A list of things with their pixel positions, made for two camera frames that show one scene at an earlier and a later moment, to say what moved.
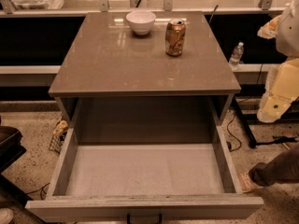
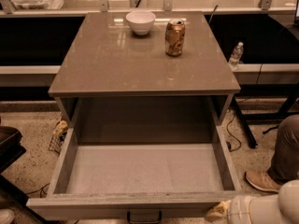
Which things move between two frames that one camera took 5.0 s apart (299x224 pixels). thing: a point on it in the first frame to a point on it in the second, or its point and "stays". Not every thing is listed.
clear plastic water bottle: (235, 57) stays
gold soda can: (175, 36) stays
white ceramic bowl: (141, 21) stays
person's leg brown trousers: (284, 168) to (285, 166)
